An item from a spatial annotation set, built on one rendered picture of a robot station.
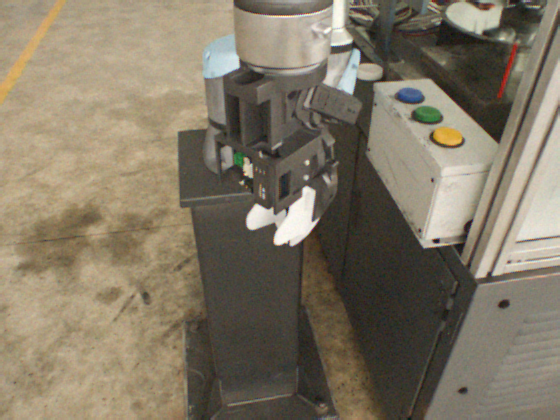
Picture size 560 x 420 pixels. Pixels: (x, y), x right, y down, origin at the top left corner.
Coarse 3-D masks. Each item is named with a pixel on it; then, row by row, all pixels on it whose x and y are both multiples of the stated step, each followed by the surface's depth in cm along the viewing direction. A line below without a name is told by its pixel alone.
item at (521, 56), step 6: (504, 48) 101; (510, 48) 99; (522, 48) 97; (504, 54) 101; (516, 54) 98; (522, 54) 98; (528, 54) 98; (504, 60) 101; (516, 60) 99; (522, 60) 99; (504, 66) 101; (510, 66) 100; (516, 66) 100; (522, 66) 100
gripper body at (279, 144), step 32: (320, 64) 36; (224, 96) 36; (256, 96) 34; (288, 96) 39; (256, 128) 38; (288, 128) 39; (320, 128) 41; (256, 160) 38; (288, 160) 38; (320, 160) 42; (256, 192) 40; (288, 192) 40
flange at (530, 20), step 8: (512, 8) 99; (520, 8) 95; (528, 8) 94; (544, 8) 94; (504, 16) 95; (512, 16) 95; (520, 16) 94; (528, 16) 94; (536, 16) 94; (520, 24) 93; (528, 24) 92; (536, 24) 92
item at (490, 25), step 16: (464, 0) 107; (480, 0) 107; (496, 0) 107; (448, 16) 98; (464, 16) 98; (480, 16) 98; (496, 16) 98; (480, 32) 90; (496, 32) 90; (512, 32) 90; (528, 32) 90
